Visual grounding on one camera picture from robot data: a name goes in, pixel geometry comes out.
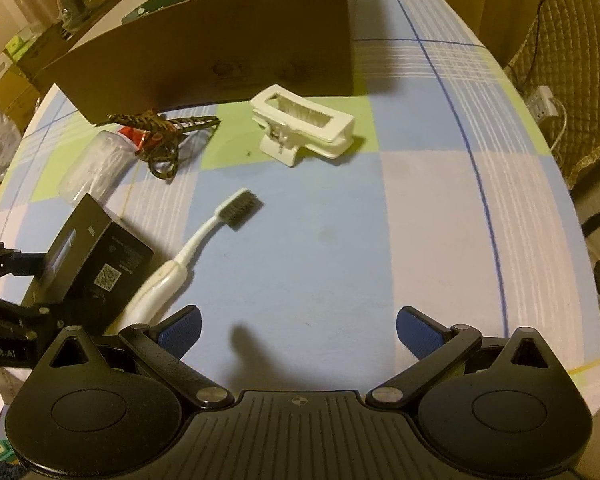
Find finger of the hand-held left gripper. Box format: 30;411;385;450
0;241;51;288
0;290;68;342

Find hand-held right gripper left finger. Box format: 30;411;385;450
47;305;236;408

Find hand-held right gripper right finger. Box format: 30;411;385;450
365;305;561;408

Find white toothbrush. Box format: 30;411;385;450
115;188;263;336

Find black shaver box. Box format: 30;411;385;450
20;192;155;336

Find clear box of cotton swabs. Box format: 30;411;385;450
57;130;133;204

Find red snack packet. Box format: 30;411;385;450
117;126;153;156

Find leopard print hair clip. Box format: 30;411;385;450
107;109;221;181

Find white claw hair clip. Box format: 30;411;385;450
250;84;358;168

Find dark green card packet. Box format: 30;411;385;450
121;0;191;26

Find desktop with checked tablecloth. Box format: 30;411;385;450
0;0;600;411

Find tall brown cardboard box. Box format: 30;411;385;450
15;25;76;81

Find green tissue packs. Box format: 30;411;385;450
2;25;46;56

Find white power strip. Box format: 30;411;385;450
525;85;568;121

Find chair with quilted cover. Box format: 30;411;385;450
502;0;600;188

